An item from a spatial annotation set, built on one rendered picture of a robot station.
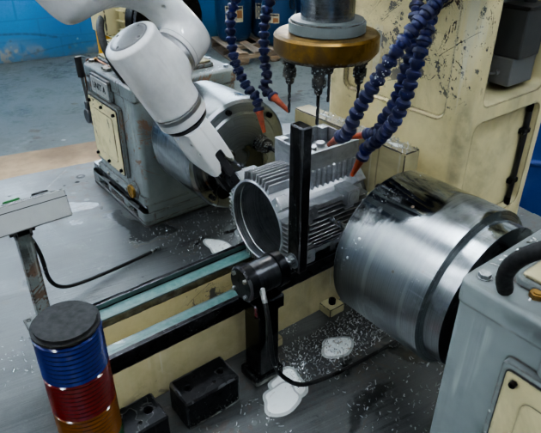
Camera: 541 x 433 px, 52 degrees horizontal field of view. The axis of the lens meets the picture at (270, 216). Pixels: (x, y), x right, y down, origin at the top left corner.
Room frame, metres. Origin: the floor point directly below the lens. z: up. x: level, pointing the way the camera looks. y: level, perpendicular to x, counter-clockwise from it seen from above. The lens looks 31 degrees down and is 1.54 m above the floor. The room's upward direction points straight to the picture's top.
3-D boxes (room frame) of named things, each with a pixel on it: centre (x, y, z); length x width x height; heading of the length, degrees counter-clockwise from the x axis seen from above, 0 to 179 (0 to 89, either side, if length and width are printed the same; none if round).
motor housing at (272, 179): (0.93, -0.05, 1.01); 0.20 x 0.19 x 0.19; 126
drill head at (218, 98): (1.22, 0.15, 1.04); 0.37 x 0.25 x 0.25; 38
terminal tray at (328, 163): (0.95, -0.09, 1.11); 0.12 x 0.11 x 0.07; 126
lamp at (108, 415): (0.37, 0.18, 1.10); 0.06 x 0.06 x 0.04
